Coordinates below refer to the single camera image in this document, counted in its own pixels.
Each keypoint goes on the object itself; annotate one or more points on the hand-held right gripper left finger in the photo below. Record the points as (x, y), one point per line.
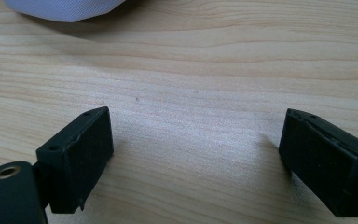
(74, 165)

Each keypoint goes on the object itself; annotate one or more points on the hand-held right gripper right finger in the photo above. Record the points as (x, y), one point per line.
(329, 168)

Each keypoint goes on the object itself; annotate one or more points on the light blue cloth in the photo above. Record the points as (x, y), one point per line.
(62, 8)

